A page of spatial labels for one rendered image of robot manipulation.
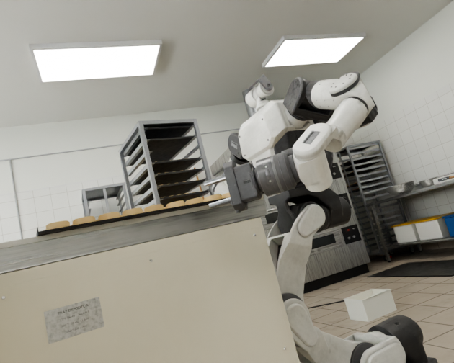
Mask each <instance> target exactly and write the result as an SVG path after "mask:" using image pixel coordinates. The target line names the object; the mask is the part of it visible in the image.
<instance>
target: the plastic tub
mask: <svg viewBox="0 0 454 363"><path fill-rule="evenodd" d="M343 300H344V301H345V304H346V306H347V311H348V313H349V317H350V320H356V321H367V322H370V321H373V320H375V319H376V318H379V317H382V316H384V315H387V314H389V313H392V312H393V311H396V310H397V309H396V305H395V302H394V300H393V296H392V293H391V289H369V290H366V291H364V292H361V293H358V294H356V295H353V296H350V297H347V298H345V299H343Z"/></svg>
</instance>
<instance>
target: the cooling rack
mask: <svg viewBox="0 0 454 363"><path fill-rule="evenodd" d="M373 143H378V140H376V141H371V142H367V143H360V144H355V145H348V146H346V147H344V148H342V149H341V150H340V151H338V152H336V153H337V155H338V156H339V157H340V160H341V162H342V158H341V156H340V155H344V154H348V156H349V158H350V162H351V164H352V169H353V171H354V174H355V178H356V180H357V184H358V187H359V190H360V194H361V196H362V200H363V202H364V205H365V209H366V212H367V214H368V218H369V221H370V224H371V227H372V230H373V234H374V236H375V240H376V243H377V245H378V249H377V250H374V251H371V250H370V247H369V243H368V240H367V237H366V235H365V231H364V228H363V225H362V221H361V219H360V215H359V212H358V209H357V205H356V203H355V199H354V196H353V193H352V190H351V187H350V183H349V180H348V178H347V174H346V171H345V169H344V164H343V162H342V166H343V169H344V173H345V176H346V178H347V182H348V184H349V187H350V191H351V194H352V198H353V200H354V204H355V207H356V210H357V214H358V216H359V219H360V223H361V226H362V229H363V233H364V235H365V239H366V241H367V244H368V248H369V251H370V252H368V256H372V255H381V254H383V256H384V255H385V253H384V250H383V248H381V247H380V243H379V240H378V236H377V233H376V231H375V227H374V225H373V221H372V218H371V215H370V211H369V209H368V207H366V204H367V202H366V200H365V196H364V193H363V190H362V187H361V184H360V180H359V178H358V175H357V172H356V168H355V165H354V162H353V160H352V156H351V153H354V152H359V151H363V150H365V149H366V148H369V147H365V148H358V149H354V150H349V148H353V147H358V146H362V145H369V144H373ZM405 247H410V248H411V251H414V248H413V244H412V245H405V246H394V247H387V249H388V252H391V253H393V251H395V250H398V249H400V248H405Z"/></svg>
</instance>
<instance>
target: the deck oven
mask: <svg viewBox="0 0 454 363"><path fill-rule="evenodd" d="M230 155H231V152H230V150H229V148H228V149H227V150H226V151H225V152H224V153H223V154H222V155H221V156H220V157H219V158H218V159H217V160H216V161H215V162H214V163H213V165H212V166H211V167H210V168H211V171H212V175H213V176H215V177H216V178H217V177H219V176H222V173H224V171H223V164H224V163H225V162H226V163H228V161H229V158H230ZM331 175H332V178H333V182H332V184H331V186H330V187H329V188H330V189H331V190H333V191H334V192H335V193H337V194H338V195H339V197H343V198H344V199H346V200H347V202H348V203H349V205H350V208H351V218H350V221H349V222H348V223H346V224H344V225H340V226H337V227H333V228H329V229H326V230H323V231H321V232H318V233H315V234H314V235H313V239H312V249H311V252H310V255H309V258H308V261H307V264H306V275H305V282H304V291H303V294H305V293H307V292H311V291H314V290H317V289H320V288H322V287H326V286H329V285H331V284H335V283H338V282H341V281H344V280H346V279H350V278H353V277H356V276H359V275H361V274H365V273H368V272H369V269H368V266H367V263H370V258H369V256H368V251H367V249H366V246H365V242H364V239H363V236H362V233H361V230H360V226H359V223H358V221H357V217H356V214H355V210H354V207H353V205H352V201H351V198H350V194H349V192H348V189H347V185H346V182H345V180H344V176H343V173H342V169H341V166H340V164H339V160H338V158H337V153H336V152H335V153H334V152H333V163H332V167H331ZM275 195H276V194H274V195H271V196H268V197H267V196H266V195H265V194H264V196H265V198H264V203H265V207H266V209H267V215H264V216H261V217H260V218H261V220H262V224H263V228H264V232H265V235H266V238H267V237H268V235H269V232H270V230H271V228H272V226H273V225H274V224H275V222H276V221H277V218H278V211H277V206H275V205H270V204H269V201H268V198H269V197H272V196H275Z"/></svg>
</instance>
